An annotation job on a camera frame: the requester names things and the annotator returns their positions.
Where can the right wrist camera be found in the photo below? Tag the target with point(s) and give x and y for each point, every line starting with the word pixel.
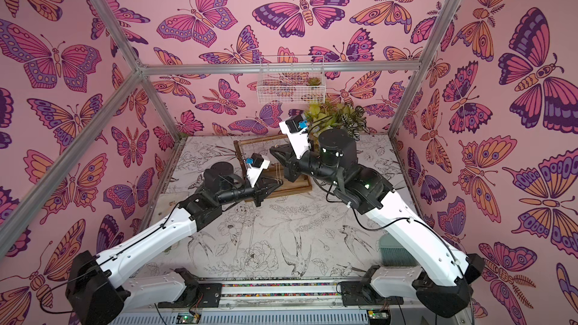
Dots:
pixel 296 128

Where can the wooden jewelry display stand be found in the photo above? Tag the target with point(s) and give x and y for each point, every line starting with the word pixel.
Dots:
pixel 245 147

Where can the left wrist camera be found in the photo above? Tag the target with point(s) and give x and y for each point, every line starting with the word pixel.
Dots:
pixel 256 163

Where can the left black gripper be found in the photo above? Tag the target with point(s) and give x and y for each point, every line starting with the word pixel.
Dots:
pixel 260 190

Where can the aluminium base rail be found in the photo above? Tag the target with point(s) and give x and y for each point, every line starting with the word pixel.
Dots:
pixel 287 302

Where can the white wire wall basket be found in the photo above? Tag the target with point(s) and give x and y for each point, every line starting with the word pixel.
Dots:
pixel 294 79

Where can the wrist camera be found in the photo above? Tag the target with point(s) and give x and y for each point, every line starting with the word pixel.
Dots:
pixel 256 163
pixel 296 128

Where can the green brush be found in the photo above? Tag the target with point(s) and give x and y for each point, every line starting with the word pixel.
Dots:
pixel 394 254

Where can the glass vase with plants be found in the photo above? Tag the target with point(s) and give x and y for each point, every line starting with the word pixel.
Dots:
pixel 327 116

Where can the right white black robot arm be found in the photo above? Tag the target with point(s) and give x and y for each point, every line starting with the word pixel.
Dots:
pixel 442 278

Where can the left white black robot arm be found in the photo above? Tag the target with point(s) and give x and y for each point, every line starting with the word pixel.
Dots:
pixel 98 289

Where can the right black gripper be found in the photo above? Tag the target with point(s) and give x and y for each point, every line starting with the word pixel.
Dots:
pixel 295 164

